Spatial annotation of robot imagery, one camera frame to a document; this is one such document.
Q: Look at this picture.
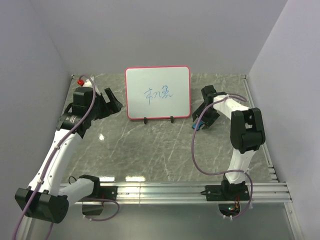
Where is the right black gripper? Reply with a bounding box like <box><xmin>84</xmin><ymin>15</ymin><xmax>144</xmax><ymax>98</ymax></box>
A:
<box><xmin>192</xmin><ymin>102</ymin><xmax>220</xmax><ymax>130</ymax></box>

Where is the blue whiteboard eraser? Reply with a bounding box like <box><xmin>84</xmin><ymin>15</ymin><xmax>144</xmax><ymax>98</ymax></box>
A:
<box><xmin>192</xmin><ymin>121</ymin><xmax>204</xmax><ymax>131</ymax></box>

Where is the red framed whiteboard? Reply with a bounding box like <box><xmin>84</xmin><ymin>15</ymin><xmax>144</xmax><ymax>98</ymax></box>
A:
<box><xmin>124</xmin><ymin>65</ymin><xmax>191</xmax><ymax>120</ymax></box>

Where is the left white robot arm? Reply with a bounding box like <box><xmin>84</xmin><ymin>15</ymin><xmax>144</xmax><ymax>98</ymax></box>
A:
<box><xmin>14</xmin><ymin>86</ymin><xmax>123</xmax><ymax>224</ymax></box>

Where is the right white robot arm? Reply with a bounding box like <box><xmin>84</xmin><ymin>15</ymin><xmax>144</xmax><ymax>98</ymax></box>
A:
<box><xmin>191</xmin><ymin>85</ymin><xmax>266</xmax><ymax>200</ymax></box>

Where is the whiteboard wire stand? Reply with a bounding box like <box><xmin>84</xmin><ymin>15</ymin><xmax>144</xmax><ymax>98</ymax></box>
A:
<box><xmin>142</xmin><ymin>116</ymin><xmax>175</xmax><ymax>125</ymax></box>

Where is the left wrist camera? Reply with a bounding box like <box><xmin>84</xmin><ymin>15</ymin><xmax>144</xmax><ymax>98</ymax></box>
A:
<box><xmin>74</xmin><ymin>77</ymin><xmax>100</xmax><ymax>97</ymax></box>

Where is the right side aluminium rail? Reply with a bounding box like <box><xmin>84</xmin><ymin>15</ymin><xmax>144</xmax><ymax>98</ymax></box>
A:
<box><xmin>241</xmin><ymin>74</ymin><xmax>279</xmax><ymax>182</ymax></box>

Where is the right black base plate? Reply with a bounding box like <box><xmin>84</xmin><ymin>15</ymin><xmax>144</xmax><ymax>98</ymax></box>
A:
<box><xmin>200</xmin><ymin>184</ymin><xmax>250</xmax><ymax>202</ymax></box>

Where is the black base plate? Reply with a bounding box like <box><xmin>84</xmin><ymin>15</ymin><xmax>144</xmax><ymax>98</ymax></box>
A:
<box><xmin>82</xmin><ymin>185</ymin><xmax>118</xmax><ymax>201</ymax></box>
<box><xmin>200</xmin><ymin>184</ymin><xmax>250</xmax><ymax>202</ymax></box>

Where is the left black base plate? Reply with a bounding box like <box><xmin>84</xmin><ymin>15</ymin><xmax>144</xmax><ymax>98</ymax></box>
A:
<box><xmin>82</xmin><ymin>185</ymin><xmax>118</xmax><ymax>201</ymax></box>

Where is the aluminium mounting rail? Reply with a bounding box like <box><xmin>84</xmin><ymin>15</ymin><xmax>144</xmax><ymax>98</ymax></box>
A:
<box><xmin>101</xmin><ymin>182</ymin><xmax>292</xmax><ymax>204</ymax></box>

